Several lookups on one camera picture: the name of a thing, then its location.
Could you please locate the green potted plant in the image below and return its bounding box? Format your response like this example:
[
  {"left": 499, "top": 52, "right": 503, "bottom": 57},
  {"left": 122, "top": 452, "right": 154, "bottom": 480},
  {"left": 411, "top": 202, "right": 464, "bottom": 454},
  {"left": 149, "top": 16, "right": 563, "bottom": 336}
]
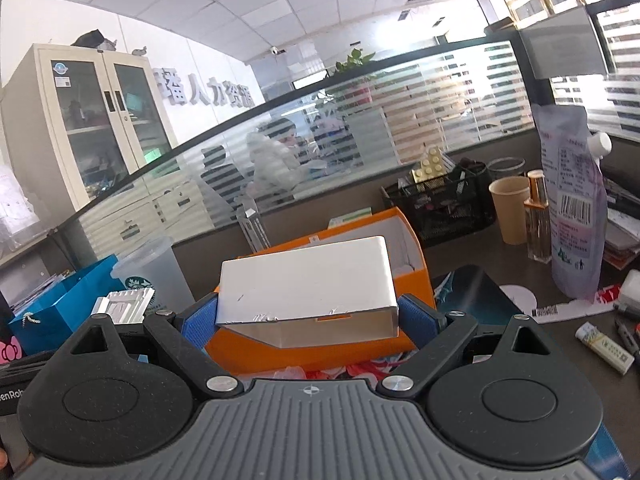
[{"left": 334, "top": 49, "right": 377, "bottom": 78}]

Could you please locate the white eraser stick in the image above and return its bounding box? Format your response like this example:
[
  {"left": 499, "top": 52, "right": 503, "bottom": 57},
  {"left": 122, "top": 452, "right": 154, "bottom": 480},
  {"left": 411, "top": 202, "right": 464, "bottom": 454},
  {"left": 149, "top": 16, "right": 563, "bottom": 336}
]
[{"left": 575, "top": 321, "right": 636, "bottom": 376}]

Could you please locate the translucent plastic cup green logo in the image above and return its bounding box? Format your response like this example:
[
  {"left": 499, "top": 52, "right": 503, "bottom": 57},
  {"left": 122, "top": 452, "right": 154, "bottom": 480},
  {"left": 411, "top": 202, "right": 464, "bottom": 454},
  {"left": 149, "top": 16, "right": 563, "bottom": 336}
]
[{"left": 111, "top": 236, "right": 196, "bottom": 318}]

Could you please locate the silver wall lettering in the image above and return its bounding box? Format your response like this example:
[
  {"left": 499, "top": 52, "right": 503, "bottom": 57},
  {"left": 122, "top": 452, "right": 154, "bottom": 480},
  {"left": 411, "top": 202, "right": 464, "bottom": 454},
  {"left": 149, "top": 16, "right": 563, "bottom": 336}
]
[{"left": 152, "top": 62, "right": 257, "bottom": 111}]

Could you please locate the frosted glass partition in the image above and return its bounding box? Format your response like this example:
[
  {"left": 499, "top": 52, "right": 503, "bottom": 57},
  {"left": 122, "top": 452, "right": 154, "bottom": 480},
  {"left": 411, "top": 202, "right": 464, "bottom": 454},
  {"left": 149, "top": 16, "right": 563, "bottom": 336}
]
[{"left": 0, "top": 32, "right": 640, "bottom": 281}]

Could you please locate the green and white carton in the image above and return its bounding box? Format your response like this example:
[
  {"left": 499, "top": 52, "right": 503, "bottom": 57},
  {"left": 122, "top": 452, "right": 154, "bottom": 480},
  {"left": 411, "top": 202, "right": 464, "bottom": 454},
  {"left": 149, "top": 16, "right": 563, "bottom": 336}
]
[{"left": 328, "top": 208, "right": 373, "bottom": 229}]

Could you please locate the grey monitor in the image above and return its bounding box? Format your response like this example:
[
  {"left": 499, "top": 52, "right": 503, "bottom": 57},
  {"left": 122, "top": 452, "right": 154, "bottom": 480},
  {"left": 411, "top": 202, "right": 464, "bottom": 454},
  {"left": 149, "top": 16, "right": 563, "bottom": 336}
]
[{"left": 517, "top": 5, "right": 611, "bottom": 81}]

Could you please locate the black office chair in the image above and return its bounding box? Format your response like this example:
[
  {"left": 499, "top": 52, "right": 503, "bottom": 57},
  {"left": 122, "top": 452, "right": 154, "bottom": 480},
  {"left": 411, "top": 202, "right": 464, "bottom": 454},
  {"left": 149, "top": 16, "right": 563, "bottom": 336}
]
[{"left": 200, "top": 145, "right": 252, "bottom": 213}]

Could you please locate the beige paper cup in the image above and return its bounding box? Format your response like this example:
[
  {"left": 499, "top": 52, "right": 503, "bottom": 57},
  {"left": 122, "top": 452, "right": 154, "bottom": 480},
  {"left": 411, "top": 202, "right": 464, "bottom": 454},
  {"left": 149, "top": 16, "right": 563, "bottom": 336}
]
[{"left": 488, "top": 176, "right": 532, "bottom": 246}]

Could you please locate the white paper disc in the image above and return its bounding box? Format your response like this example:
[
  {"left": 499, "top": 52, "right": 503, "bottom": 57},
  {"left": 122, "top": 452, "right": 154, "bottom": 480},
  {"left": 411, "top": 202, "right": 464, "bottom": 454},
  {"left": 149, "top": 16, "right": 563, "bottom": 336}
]
[{"left": 500, "top": 284, "right": 538, "bottom": 316}]

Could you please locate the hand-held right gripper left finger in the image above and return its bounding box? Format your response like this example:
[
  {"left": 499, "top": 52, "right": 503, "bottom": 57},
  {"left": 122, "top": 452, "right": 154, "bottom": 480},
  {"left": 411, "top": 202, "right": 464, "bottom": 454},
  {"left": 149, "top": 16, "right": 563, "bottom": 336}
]
[{"left": 62, "top": 293, "right": 247, "bottom": 399}]

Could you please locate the yellow toy brick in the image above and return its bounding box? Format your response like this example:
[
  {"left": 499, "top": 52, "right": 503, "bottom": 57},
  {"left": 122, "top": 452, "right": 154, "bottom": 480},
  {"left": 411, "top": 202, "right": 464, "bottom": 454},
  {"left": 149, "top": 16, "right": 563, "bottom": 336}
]
[{"left": 411, "top": 146, "right": 451, "bottom": 192}]

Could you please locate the black item with pink bow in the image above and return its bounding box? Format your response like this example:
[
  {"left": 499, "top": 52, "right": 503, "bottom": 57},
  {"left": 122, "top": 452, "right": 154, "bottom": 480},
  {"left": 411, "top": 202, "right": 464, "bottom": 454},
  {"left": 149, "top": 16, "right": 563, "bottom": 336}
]
[{"left": 0, "top": 332, "right": 23, "bottom": 368}]

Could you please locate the wire mesh pen cup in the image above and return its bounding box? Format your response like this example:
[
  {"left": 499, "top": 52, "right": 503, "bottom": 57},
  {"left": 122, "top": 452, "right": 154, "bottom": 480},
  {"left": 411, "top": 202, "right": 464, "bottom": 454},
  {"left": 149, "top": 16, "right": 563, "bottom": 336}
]
[{"left": 486, "top": 156, "right": 527, "bottom": 183}]

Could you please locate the pale purple refill pouch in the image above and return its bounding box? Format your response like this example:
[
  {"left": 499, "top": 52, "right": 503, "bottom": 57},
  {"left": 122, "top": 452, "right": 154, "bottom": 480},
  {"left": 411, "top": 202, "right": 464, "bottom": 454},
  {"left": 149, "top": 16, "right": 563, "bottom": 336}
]
[{"left": 531, "top": 102, "right": 613, "bottom": 303}]

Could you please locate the clear acrylic stand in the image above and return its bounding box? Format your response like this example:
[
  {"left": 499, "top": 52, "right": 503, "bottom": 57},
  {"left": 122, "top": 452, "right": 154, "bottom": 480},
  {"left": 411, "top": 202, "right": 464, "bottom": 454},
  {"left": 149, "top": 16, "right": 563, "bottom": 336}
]
[{"left": 239, "top": 208, "right": 271, "bottom": 253}]

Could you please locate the silver rectangular box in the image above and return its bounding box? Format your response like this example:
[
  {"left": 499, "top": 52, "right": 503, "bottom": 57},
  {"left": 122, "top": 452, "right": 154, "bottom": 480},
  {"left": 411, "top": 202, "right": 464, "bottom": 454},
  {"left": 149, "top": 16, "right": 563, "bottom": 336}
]
[{"left": 214, "top": 236, "right": 399, "bottom": 350}]

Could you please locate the orange storage box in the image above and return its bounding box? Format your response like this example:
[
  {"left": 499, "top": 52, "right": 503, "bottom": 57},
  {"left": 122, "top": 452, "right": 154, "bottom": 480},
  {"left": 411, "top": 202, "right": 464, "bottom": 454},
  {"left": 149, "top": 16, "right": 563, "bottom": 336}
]
[{"left": 205, "top": 206, "right": 436, "bottom": 375}]

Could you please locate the thin black pen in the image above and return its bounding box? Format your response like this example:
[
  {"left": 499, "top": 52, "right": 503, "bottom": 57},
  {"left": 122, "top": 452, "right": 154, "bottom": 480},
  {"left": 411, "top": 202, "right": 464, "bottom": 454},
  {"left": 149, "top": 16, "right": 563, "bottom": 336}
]
[{"left": 616, "top": 317, "right": 640, "bottom": 357}]

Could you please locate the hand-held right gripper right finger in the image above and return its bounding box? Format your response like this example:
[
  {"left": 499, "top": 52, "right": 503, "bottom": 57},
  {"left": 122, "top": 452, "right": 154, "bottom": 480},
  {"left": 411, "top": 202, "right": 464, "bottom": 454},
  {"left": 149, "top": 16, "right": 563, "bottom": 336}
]
[{"left": 376, "top": 296, "right": 557, "bottom": 402}]

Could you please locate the small white box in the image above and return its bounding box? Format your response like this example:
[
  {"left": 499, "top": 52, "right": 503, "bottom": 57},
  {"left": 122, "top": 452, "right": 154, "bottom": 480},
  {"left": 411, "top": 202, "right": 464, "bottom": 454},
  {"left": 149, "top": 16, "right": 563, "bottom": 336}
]
[{"left": 620, "top": 270, "right": 640, "bottom": 306}]

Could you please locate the blue paper gift bag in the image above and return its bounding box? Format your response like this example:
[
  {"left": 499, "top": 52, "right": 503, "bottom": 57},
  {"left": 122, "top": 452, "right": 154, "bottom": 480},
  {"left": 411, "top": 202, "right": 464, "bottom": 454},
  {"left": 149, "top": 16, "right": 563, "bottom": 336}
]
[{"left": 7, "top": 254, "right": 126, "bottom": 356}]

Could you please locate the black mesh desk organizer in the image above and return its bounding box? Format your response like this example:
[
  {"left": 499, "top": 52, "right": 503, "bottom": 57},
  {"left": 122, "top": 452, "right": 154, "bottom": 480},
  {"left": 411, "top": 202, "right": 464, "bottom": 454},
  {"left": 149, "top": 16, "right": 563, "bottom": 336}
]
[{"left": 381, "top": 160, "right": 497, "bottom": 247}]

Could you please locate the dark item on cabinet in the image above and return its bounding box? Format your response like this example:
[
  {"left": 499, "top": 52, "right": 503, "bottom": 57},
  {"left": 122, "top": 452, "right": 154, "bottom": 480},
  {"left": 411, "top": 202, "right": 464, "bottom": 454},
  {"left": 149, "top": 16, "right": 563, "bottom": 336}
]
[{"left": 70, "top": 30, "right": 119, "bottom": 52}]

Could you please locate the gold cap perfume bottle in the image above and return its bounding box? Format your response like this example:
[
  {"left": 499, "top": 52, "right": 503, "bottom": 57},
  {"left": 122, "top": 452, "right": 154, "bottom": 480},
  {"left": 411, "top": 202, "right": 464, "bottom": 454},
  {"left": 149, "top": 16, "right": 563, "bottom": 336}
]
[{"left": 524, "top": 169, "right": 552, "bottom": 263}]

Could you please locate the printed desk mat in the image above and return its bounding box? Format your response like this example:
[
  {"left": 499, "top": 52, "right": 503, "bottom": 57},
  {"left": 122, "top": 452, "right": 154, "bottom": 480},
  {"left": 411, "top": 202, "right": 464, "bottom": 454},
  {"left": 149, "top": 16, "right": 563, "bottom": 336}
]
[{"left": 235, "top": 265, "right": 526, "bottom": 378}]

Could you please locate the aluminium ribbed heat sink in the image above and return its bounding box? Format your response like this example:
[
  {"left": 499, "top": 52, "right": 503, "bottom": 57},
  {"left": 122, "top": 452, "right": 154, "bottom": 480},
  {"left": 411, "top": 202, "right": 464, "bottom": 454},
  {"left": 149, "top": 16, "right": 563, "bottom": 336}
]
[{"left": 90, "top": 290, "right": 158, "bottom": 326}]

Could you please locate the beige glass door cabinet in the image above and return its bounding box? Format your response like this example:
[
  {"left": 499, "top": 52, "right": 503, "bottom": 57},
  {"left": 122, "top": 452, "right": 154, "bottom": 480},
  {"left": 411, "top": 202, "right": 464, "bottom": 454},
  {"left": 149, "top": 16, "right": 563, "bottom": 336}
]
[{"left": 2, "top": 42, "right": 178, "bottom": 206}]

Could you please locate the stack of books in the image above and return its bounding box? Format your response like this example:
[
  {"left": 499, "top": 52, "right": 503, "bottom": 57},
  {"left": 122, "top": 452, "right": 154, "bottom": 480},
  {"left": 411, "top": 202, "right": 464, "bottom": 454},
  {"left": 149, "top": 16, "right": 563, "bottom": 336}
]
[{"left": 602, "top": 177, "right": 640, "bottom": 268}]

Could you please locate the torn white label strip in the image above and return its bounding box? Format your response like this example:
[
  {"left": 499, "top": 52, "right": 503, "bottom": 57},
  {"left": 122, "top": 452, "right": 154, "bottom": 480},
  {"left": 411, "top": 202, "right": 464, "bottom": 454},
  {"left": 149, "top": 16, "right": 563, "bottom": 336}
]
[{"left": 532, "top": 300, "right": 617, "bottom": 319}]

